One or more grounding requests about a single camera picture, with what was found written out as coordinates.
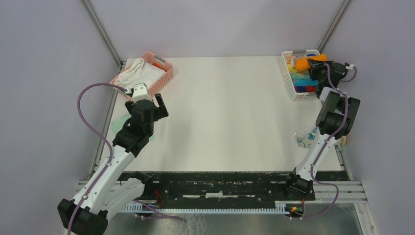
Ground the bright orange towel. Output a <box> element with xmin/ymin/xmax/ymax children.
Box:
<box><xmin>294</xmin><ymin>54</ymin><xmax>327</xmax><ymax>72</ymax></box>

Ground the orange polka dot towel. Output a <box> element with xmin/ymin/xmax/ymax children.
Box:
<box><xmin>285</xmin><ymin>55</ymin><xmax>298</xmax><ymax>68</ymax></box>

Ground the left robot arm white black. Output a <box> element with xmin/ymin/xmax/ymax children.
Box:
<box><xmin>57</xmin><ymin>93</ymin><xmax>169</xmax><ymax>235</ymax></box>

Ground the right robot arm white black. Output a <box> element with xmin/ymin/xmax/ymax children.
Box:
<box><xmin>282</xmin><ymin>59</ymin><xmax>361</xmax><ymax>200</ymax></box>

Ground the teal rolled towel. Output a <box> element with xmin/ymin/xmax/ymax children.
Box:
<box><xmin>290</xmin><ymin>72</ymin><xmax>311</xmax><ymax>80</ymax></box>

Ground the light blue rolled towel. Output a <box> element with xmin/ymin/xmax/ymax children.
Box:
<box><xmin>292</xmin><ymin>79</ymin><xmax>318</xmax><ymax>87</ymax></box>

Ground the yellow rolled towel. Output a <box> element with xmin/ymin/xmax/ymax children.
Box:
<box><xmin>287</xmin><ymin>64</ymin><xmax>299</xmax><ymax>73</ymax></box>

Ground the mint green folded towel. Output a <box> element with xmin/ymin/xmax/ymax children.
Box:
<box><xmin>111</xmin><ymin>114</ymin><xmax>154</xmax><ymax>144</ymax></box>

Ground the red blue rolled towel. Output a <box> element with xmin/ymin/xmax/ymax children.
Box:
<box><xmin>294</xmin><ymin>86</ymin><xmax>317</xmax><ymax>93</ymax></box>

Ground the white plastic basket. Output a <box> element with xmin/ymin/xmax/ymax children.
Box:
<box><xmin>279</xmin><ymin>49</ymin><xmax>320</xmax><ymax>101</ymax></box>

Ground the white cloth in basket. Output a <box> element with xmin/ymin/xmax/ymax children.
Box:
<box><xmin>113</xmin><ymin>58</ymin><xmax>165</xmax><ymax>90</ymax></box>

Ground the pink plastic basket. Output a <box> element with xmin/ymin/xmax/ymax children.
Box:
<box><xmin>110</xmin><ymin>51</ymin><xmax>174</xmax><ymax>100</ymax></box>

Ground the red item in basket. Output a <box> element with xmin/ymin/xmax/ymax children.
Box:
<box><xmin>152</xmin><ymin>63</ymin><xmax>165</xmax><ymax>70</ymax></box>

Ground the patterned white blue towel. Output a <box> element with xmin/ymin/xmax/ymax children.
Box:
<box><xmin>294</xmin><ymin>127</ymin><xmax>346</xmax><ymax>150</ymax></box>

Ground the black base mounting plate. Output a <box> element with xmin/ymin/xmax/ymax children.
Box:
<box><xmin>118</xmin><ymin>171</ymin><xmax>316</xmax><ymax>209</ymax></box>

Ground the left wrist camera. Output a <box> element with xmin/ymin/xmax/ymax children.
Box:
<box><xmin>132</xmin><ymin>83</ymin><xmax>152</xmax><ymax>102</ymax></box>

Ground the white slotted cable duct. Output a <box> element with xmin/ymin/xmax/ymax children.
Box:
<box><xmin>119</xmin><ymin>202</ymin><xmax>289</xmax><ymax>215</ymax></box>

